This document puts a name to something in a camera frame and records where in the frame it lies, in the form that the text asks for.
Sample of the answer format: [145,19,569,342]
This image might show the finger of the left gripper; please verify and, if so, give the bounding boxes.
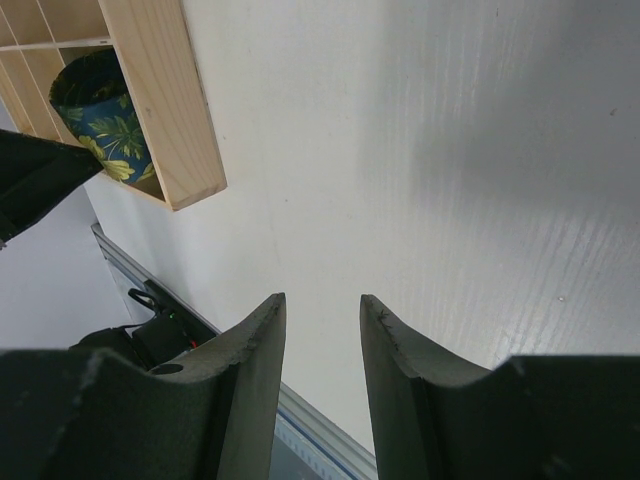
[1,130,103,245]

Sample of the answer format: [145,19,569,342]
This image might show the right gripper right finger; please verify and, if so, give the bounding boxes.
[360,295,639,479]

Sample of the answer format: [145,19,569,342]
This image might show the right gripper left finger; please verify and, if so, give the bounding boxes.
[0,292,288,480]

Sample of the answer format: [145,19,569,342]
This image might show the blue yellow floral tie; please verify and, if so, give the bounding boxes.
[49,48,155,185]

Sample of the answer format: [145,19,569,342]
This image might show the wooden compartment tray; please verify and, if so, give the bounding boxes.
[1,1,227,211]

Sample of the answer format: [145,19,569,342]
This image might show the aluminium mounting rail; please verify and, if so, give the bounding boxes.
[92,224,377,479]

